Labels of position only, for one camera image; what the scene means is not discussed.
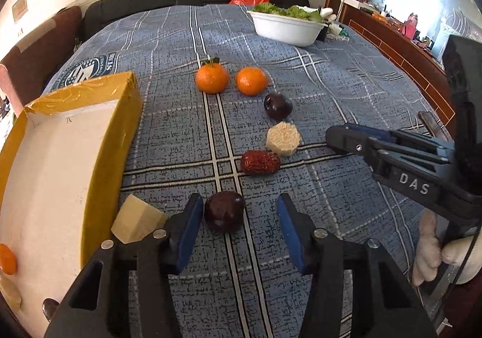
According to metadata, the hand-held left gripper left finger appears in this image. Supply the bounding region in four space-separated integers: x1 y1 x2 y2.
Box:
44 193 205 338

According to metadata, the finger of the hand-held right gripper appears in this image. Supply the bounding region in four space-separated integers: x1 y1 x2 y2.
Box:
343 123 457 167
325 125 443 208

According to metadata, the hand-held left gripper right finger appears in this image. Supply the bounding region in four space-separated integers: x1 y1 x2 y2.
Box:
276 193 437 338

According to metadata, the dark purple plum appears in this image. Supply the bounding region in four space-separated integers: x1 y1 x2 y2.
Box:
264 93 293 121
42 298 60 321
204 190 246 234

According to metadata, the pale beige chunk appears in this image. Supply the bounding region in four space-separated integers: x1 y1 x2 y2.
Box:
111 194 169 244
0 273 22 310

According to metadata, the pale beige round slice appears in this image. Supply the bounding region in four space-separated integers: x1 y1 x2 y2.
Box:
266 122 302 157

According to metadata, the red wrinkled date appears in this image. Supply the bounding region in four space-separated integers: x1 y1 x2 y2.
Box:
240 150 281 176

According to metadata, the yellow cardboard tray box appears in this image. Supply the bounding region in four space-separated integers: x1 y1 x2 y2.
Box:
0 72 144 338

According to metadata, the orange mandarin with leaf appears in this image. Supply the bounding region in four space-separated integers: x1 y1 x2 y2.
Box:
195 57 230 95

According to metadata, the person's right hand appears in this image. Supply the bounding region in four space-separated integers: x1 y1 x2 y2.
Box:
410 208 482 288

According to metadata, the wooden cabinet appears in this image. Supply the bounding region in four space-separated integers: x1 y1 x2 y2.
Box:
341 5 456 128

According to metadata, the white figurine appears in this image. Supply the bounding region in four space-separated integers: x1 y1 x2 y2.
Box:
322 7 351 39

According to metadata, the blue plaid tablecloth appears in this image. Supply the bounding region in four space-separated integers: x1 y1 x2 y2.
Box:
39 5 458 338

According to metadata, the pink bottle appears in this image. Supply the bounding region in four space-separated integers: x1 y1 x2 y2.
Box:
403 12 419 37

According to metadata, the white bowl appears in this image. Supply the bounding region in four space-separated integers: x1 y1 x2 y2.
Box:
247 10 328 47

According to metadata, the green leafy lettuce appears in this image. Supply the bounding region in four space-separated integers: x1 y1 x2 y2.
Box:
252 2 324 22

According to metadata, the brown armchair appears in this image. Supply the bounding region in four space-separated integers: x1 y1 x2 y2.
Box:
0 5 83 116

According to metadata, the small wall plaque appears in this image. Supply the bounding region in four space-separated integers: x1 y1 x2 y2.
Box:
11 0 28 23

